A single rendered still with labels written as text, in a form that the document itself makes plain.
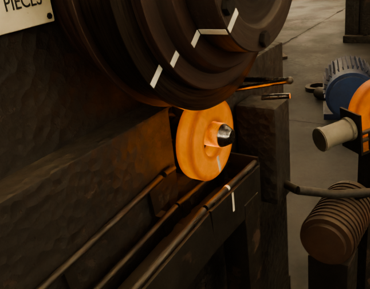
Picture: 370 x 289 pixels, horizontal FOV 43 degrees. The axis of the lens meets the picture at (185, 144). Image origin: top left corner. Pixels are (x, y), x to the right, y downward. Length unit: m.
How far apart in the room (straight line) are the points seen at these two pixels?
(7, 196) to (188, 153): 0.31
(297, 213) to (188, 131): 1.38
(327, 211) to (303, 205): 1.04
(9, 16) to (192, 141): 0.35
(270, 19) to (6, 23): 0.39
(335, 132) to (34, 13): 0.76
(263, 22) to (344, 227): 0.55
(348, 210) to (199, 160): 0.47
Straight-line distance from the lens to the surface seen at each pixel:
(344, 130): 1.19
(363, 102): 1.21
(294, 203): 2.20
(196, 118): 0.80
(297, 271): 1.82
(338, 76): 2.89
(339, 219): 1.14
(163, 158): 0.87
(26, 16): 0.68
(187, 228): 0.80
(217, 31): 0.66
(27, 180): 0.68
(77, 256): 0.74
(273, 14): 0.79
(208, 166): 0.86
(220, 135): 0.83
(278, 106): 1.03
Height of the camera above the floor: 1.15
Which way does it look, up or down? 24 degrees down
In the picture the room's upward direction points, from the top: 7 degrees counter-clockwise
